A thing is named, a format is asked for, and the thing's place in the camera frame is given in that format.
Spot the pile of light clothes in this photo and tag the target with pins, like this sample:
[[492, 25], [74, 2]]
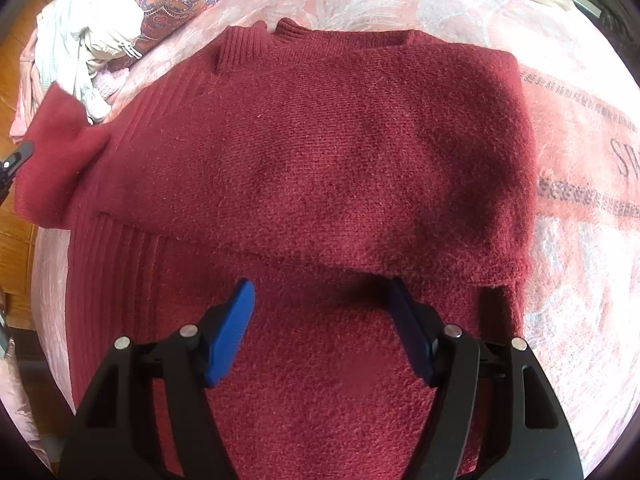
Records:
[[85, 25]]

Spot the dark red knit sweater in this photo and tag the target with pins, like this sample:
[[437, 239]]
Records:
[[320, 160]]

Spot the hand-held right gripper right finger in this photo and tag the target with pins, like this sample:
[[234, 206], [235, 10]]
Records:
[[411, 330]]

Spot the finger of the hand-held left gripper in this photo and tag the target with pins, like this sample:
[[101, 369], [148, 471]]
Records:
[[19, 156]]

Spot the pink floral blanket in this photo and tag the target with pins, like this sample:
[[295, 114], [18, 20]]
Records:
[[575, 280]]

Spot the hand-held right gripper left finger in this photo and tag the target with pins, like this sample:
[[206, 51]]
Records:
[[231, 332]]

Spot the pale pink garment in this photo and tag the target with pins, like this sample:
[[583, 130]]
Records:
[[30, 90]]

